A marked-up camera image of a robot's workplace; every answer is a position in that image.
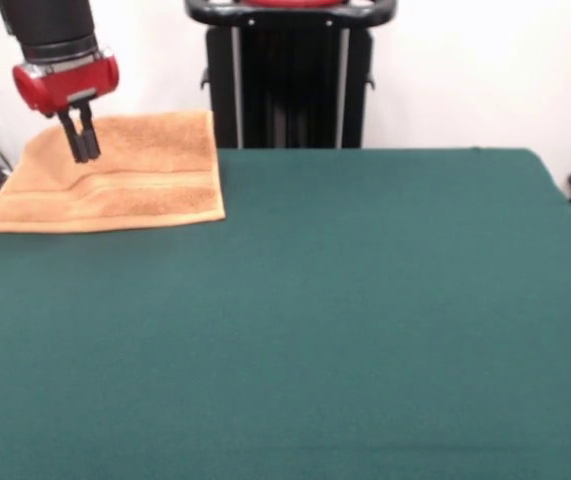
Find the red robot base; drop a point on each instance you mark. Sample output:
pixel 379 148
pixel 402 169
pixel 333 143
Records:
pixel 290 2

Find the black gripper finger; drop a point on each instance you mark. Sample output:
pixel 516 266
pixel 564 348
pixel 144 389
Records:
pixel 91 135
pixel 76 140

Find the dark green table cloth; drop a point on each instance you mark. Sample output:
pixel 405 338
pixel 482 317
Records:
pixel 315 325

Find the tan terry towel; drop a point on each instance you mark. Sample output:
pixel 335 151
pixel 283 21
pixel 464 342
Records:
pixel 140 170

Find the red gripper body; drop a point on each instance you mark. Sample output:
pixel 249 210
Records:
pixel 65 85

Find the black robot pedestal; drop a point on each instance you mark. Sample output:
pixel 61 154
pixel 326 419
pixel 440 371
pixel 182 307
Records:
pixel 290 75

